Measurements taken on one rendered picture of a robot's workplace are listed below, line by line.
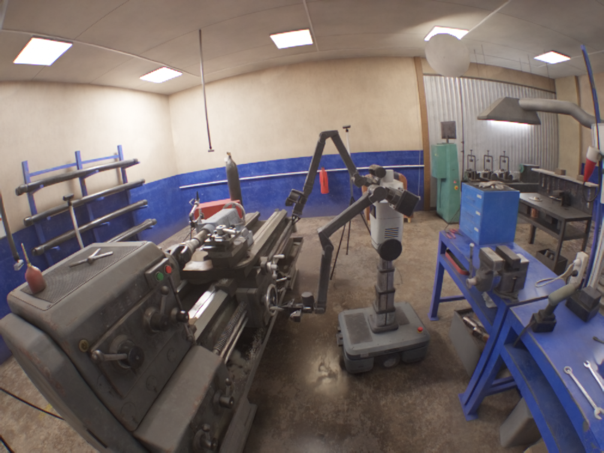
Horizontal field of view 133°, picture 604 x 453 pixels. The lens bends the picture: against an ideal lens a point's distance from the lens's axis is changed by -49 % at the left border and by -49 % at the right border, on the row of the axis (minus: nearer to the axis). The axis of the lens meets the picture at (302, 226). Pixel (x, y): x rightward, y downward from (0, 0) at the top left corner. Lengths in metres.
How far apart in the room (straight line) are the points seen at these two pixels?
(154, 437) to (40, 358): 0.46
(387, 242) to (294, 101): 4.47
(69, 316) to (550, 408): 1.66
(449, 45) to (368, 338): 3.78
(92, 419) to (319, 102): 5.59
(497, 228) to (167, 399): 2.15
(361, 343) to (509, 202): 1.47
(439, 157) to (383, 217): 3.61
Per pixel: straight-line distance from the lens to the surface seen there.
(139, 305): 0.94
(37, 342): 0.82
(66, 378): 0.82
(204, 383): 1.14
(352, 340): 1.95
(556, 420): 1.29
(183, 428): 1.05
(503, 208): 2.04
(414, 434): 1.82
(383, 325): 2.01
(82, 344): 0.82
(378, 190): 1.33
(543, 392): 1.34
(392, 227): 1.59
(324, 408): 1.89
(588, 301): 1.50
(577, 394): 1.14
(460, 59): 4.17
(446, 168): 5.12
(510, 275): 1.40
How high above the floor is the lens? 1.60
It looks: 18 degrees down
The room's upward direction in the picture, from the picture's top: 6 degrees counter-clockwise
